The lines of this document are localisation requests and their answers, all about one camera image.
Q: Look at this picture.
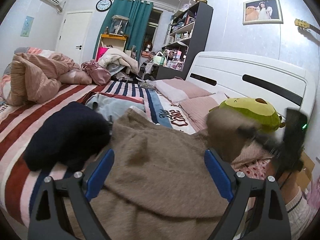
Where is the brown knitted sweater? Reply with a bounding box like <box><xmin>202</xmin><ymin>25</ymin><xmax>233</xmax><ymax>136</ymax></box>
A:
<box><xmin>63</xmin><ymin>107</ymin><xmax>266</xmax><ymax>240</ymax></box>

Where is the white sleeve forearm right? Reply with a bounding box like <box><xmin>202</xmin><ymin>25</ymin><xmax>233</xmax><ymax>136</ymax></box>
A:
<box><xmin>278</xmin><ymin>171</ymin><xmax>317</xmax><ymax>239</ymax></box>

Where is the beige clothes pile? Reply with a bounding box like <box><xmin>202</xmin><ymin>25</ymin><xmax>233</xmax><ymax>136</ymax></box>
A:
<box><xmin>98</xmin><ymin>48</ymin><xmax>139</xmax><ymax>76</ymax></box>

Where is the green avocado plush toy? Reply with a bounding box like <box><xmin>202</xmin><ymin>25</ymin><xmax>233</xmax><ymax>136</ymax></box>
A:
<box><xmin>206</xmin><ymin>98</ymin><xmax>285</xmax><ymax>133</ymax></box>

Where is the striped bed blanket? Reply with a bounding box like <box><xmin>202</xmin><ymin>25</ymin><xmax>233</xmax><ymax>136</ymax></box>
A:
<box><xmin>0</xmin><ymin>80</ymin><xmax>197</xmax><ymax>228</ymax></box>

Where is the white bed headboard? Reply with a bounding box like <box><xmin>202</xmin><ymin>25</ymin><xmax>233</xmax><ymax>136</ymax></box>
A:
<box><xmin>187</xmin><ymin>51</ymin><xmax>316</xmax><ymax>117</ymax></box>

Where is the dark navy garment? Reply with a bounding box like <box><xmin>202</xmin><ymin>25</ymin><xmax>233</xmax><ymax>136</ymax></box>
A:
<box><xmin>23</xmin><ymin>101</ymin><xmax>111</xmax><ymax>172</ymax></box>

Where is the near pink pillow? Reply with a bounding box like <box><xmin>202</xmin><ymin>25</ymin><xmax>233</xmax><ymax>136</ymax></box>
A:
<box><xmin>179</xmin><ymin>91</ymin><xmax>272</xmax><ymax>167</ymax></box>

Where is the pink pillow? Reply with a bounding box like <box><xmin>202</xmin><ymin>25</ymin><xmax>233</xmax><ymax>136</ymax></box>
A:
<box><xmin>179</xmin><ymin>91</ymin><xmax>272</xmax><ymax>167</ymax></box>
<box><xmin>155</xmin><ymin>79</ymin><xmax>212</xmax><ymax>104</ymax></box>

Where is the far pink pillow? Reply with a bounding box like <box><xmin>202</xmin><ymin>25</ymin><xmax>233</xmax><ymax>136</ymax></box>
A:
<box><xmin>155</xmin><ymin>79</ymin><xmax>212</xmax><ymax>104</ymax></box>

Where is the light blue folded garment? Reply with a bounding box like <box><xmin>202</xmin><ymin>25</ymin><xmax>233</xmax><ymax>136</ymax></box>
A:
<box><xmin>85</xmin><ymin>93</ymin><xmax>146</xmax><ymax>122</ymax></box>

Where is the yellow guitar headstock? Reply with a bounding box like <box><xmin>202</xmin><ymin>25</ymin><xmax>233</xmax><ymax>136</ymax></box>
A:
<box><xmin>295</xmin><ymin>19</ymin><xmax>320</xmax><ymax>34</ymax></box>

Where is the pink crumpled quilt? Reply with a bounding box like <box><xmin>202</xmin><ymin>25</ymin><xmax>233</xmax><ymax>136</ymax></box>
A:
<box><xmin>1</xmin><ymin>47</ymin><xmax>92</xmax><ymax>106</ymax></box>

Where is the pink shiny handbag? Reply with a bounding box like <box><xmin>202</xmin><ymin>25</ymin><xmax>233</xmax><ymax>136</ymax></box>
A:
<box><xmin>81</xmin><ymin>60</ymin><xmax>111</xmax><ymax>86</ymax></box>

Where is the black bookshelf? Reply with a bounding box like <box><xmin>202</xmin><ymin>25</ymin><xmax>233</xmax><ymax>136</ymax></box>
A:
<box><xmin>155</xmin><ymin>2</ymin><xmax>213</xmax><ymax>80</ymax></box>

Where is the wig mannequin head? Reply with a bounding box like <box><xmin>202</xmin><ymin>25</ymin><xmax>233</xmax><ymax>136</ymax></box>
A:
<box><xmin>144</xmin><ymin>41</ymin><xmax>153</xmax><ymax>52</ymax></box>

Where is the white door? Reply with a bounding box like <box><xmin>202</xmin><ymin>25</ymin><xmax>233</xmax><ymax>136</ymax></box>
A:
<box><xmin>55</xmin><ymin>10</ymin><xmax>93</xmax><ymax>64</ymax></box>

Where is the yellow white cabinet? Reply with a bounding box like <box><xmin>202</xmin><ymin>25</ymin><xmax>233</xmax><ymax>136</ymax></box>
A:
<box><xmin>95</xmin><ymin>34</ymin><xmax>127</xmax><ymax>61</ymax></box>

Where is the teal curtain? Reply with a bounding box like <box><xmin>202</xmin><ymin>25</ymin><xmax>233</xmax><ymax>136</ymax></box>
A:
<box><xmin>93</xmin><ymin>0</ymin><xmax>153</xmax><ymax>59</ymax></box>

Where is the figure display case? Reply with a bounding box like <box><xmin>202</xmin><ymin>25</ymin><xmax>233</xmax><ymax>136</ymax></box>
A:
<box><xmin>109</xmin><ymin>15</ymin><xmax>130</xmax><ymax>36</ymax></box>

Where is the framed photo on wall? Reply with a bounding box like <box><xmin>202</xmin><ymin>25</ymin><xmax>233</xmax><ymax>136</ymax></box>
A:
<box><xmin>242</xmin><ymin>0</ymin><xmax>283</xmax><ymax>25</ymax></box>

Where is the blue wall poster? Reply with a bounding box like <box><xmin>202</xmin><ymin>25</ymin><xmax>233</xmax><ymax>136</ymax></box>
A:
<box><xmin>20</xmin><ymin>16</ymin><xmax>34</xmax><ymax>37</ymax></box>

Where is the round wall clock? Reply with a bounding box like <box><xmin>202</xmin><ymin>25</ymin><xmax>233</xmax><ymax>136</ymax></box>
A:
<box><xmin>95</xmin><ymin>0</ymin><xmax>112</xmax><ymax>12</ymax></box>

